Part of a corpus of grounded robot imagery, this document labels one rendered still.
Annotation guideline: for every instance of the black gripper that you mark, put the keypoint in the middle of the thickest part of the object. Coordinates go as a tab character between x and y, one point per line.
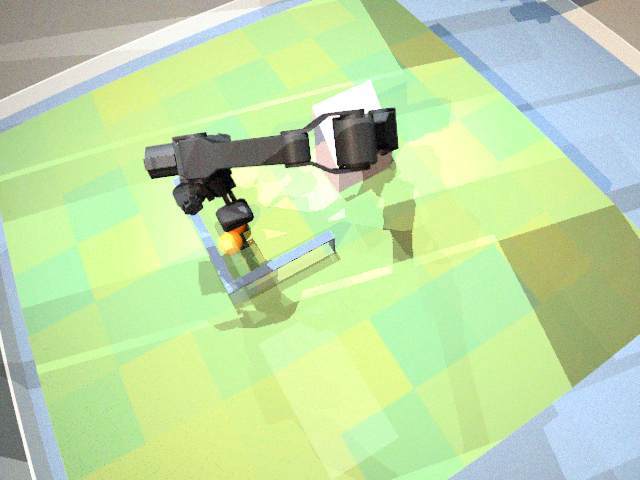
233	214

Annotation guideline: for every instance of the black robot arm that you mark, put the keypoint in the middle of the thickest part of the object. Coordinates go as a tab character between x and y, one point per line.
197	158

